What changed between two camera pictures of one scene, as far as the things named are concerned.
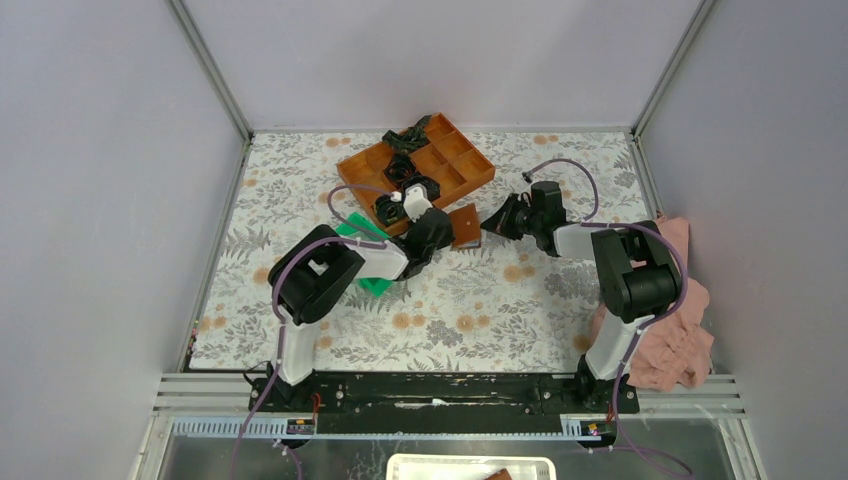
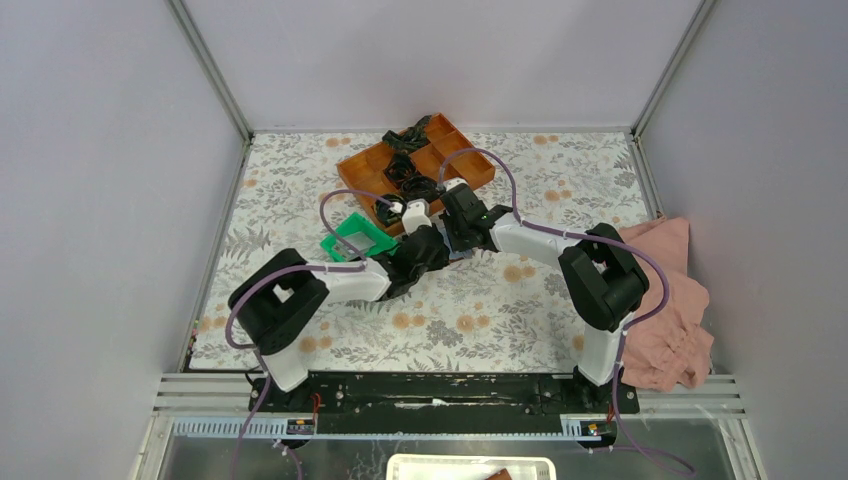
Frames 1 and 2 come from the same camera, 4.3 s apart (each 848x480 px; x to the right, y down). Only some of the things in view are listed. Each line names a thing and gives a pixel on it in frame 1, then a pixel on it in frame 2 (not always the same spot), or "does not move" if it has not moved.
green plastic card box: [384, 260] does not move
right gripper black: [500, 221] to [456, 245]
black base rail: [442, 403] does not move
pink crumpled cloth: [672, 351] does not move
